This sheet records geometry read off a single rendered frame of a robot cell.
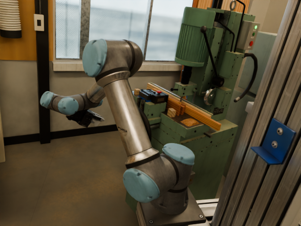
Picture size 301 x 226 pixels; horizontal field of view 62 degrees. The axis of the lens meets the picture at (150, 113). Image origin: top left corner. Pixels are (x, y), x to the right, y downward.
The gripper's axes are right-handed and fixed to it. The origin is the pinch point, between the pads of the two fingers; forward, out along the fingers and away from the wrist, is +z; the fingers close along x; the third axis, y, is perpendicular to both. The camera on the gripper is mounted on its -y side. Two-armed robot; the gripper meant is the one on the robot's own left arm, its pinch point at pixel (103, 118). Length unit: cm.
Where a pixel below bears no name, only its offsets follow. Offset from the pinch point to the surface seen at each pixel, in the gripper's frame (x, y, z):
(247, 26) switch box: 22, -89, 37
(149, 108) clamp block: 9.2, -18.2, 17.9
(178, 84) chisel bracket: 8.7, -39.6, 29.0
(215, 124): 38, -31, 39
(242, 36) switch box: 21, -84, 40
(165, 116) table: 13.8, -18.8, 27.9
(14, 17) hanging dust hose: -116, -20, -34
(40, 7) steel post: -121, -38, -21
